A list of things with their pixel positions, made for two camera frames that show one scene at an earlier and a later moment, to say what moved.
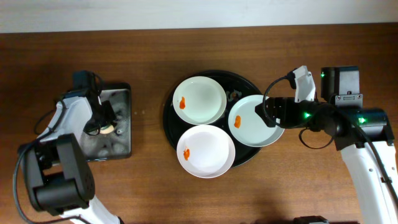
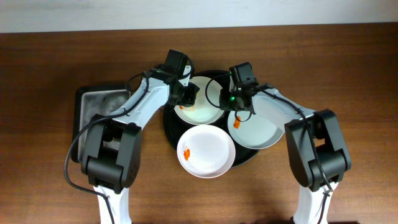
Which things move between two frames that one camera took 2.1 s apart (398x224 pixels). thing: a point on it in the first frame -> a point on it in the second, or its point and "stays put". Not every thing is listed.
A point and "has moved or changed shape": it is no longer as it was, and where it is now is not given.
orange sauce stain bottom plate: x=186 y=154 stays put
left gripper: x=101 y=119 -> x=189 y=97
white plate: x=247 y=127 stays put
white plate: x=199 y=100 stays put
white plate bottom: x=205 y=151 stays put
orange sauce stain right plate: x=237 y=121 stays put
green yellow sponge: x=106 y=129 has moved or changed shape
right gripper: x=268 y=111 -> x=226 y=100
